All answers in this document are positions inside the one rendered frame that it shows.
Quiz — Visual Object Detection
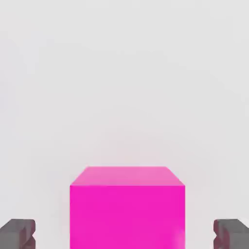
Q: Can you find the small magenta cube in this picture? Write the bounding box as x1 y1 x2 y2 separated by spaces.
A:
69 165 186 249

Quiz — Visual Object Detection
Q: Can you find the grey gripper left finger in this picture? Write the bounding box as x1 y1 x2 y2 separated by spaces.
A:
0 218 36 249

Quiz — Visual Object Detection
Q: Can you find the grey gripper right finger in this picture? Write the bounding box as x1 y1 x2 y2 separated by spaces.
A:
213 218 249 249

